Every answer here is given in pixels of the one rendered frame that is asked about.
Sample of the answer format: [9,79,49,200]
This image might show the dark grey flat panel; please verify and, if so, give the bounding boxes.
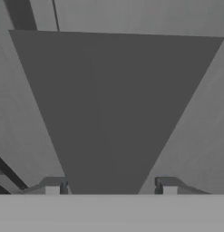
[8,29,224,195]

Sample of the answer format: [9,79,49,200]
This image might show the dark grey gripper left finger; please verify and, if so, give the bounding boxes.
[20,176,70,195]

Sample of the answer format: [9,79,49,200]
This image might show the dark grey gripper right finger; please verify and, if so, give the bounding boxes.
[154,176,211,195]

